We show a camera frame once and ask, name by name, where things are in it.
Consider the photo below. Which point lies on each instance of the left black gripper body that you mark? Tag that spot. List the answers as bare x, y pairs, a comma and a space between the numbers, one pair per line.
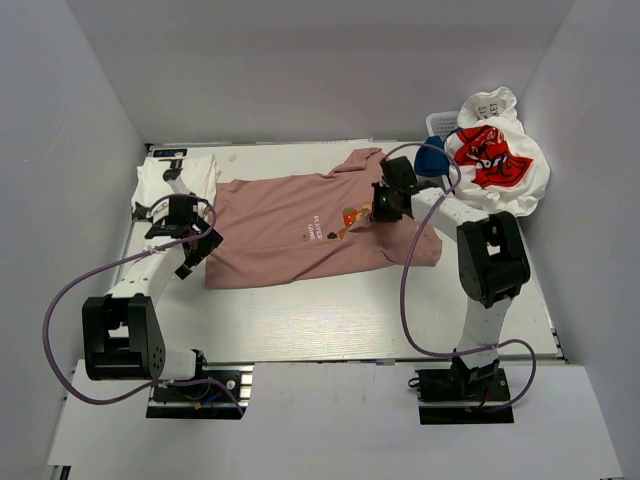
205, 247

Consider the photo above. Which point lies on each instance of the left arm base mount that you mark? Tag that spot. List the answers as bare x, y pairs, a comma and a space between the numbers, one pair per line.
206, 401

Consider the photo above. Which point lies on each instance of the white text t shirt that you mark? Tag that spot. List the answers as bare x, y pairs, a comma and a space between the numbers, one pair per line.
497, 108

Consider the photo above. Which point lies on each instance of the white plastic basket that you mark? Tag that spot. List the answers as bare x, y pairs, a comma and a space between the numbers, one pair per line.
441, 124

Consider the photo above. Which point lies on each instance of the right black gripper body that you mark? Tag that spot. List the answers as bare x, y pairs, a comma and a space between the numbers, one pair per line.
383, 207

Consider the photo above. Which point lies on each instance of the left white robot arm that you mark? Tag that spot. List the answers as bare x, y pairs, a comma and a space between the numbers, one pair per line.
121, 333

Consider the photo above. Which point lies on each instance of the blue t shirt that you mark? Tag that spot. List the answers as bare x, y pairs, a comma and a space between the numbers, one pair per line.
430, 160

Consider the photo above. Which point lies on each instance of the folded white t shirt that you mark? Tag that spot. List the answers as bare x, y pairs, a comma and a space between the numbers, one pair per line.
199, 175

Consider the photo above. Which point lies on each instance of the pink t shirt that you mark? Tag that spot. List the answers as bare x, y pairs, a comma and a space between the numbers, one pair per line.
280, 230

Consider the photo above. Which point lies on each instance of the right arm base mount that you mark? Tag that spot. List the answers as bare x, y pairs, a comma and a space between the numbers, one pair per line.
458, 395

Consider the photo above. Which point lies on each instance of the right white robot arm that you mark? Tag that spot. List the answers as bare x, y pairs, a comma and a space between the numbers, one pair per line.
492, 261

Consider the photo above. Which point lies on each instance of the white red print t shirt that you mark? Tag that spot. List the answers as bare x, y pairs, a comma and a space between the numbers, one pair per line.
499, 167

